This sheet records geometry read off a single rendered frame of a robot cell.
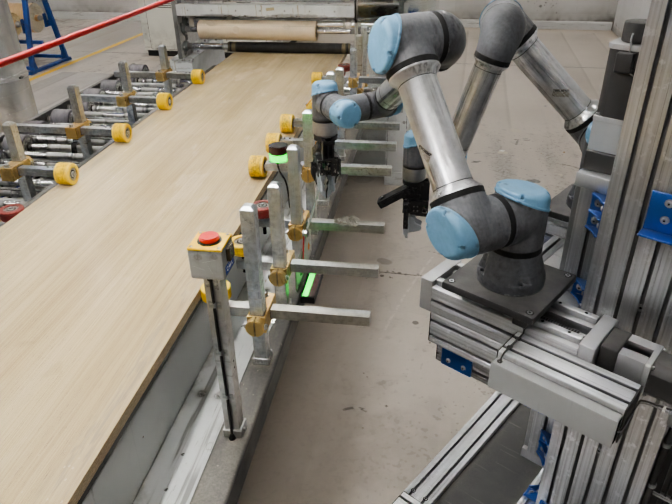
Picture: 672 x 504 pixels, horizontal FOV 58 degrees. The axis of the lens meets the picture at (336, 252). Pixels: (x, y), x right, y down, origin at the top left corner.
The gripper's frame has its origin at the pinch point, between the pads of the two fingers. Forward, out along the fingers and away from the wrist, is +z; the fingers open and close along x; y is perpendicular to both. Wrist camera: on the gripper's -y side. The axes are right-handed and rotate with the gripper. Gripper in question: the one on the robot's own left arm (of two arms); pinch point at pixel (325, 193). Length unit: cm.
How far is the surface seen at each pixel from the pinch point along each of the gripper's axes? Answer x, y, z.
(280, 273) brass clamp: -17.8, 21.8, 14.1
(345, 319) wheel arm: -3.7, 46.2, 15.3
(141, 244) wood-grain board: -58, 4, 9
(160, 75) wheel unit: -60, -183, 4
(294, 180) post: -9.2, -4.4, -3.3
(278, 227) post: -17.3, 19.3, 0.3
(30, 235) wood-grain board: -92, -10, 9
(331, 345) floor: 9, -47, 99
